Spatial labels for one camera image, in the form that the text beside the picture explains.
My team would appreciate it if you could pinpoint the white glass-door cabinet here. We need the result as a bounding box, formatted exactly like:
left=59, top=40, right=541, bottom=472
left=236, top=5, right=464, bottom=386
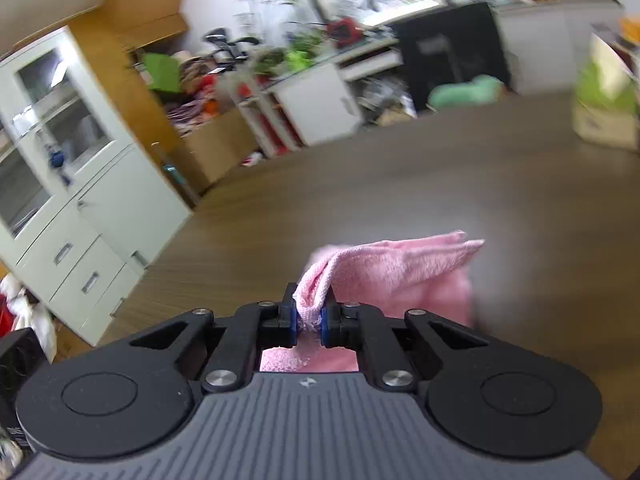
left=1, top=28, right=190, bottom=344

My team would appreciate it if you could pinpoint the black chair headrest stand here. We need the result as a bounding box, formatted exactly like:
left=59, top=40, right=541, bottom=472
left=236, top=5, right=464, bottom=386
left=202, top=27, right=262, bottom=70

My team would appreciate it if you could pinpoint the red base blender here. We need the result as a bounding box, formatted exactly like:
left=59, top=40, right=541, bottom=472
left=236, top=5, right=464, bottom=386
left=326, top=16, right=364, bottom=49

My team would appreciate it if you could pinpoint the pink towel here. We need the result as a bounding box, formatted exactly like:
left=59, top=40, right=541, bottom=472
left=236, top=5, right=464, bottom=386
left=260, top=231, right=484, bottom=374

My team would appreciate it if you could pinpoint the cardboard box on floor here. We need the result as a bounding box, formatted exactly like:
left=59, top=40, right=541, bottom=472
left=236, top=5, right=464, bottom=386
left=174, top=108, right=258, bottom=195

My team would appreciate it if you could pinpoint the potted palm plant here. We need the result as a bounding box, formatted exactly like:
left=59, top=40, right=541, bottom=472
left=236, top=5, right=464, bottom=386
left=240, top=0, right=326, bottom=80

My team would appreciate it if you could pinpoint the green paper bag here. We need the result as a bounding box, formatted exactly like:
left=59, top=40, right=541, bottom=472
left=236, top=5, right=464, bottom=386
left=142, top=52, right=182, bottom=93

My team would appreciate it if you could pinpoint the white low sideboard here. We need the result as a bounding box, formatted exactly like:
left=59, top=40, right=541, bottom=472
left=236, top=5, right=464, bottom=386
left=235, top=37, right=402, bottom=158

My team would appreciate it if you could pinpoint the black office chair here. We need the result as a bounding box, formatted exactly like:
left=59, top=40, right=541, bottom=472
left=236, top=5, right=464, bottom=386
left=392, top=3, right=513, bottom=113

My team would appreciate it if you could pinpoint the green tissue box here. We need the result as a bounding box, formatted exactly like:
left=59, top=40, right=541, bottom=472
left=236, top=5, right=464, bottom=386
left=573, top=29, right=639, bottom=152

